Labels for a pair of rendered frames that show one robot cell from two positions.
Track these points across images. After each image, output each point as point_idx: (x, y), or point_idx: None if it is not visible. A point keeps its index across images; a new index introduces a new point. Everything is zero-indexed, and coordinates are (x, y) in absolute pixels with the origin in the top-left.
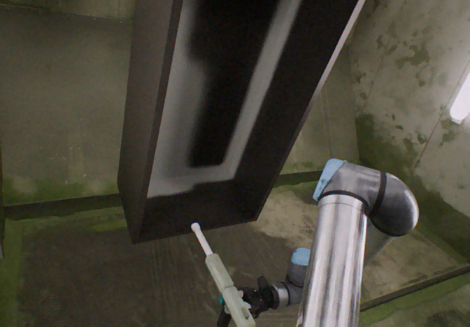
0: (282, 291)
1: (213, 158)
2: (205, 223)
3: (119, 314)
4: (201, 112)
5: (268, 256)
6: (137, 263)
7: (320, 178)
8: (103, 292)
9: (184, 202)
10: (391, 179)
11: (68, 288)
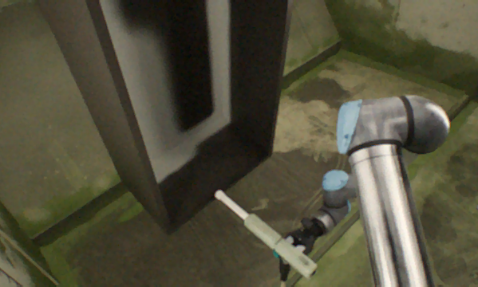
0: (326, 218)
1: (203, 112)
2: (226, 182)
3: (185, 285)
4: (170, 76)
5: (292, 172)
6: (178, 234)
7: (342, 134)
8: (162, 273)
9: (195, 171)
10: (416, 104)
11: (130, 283)
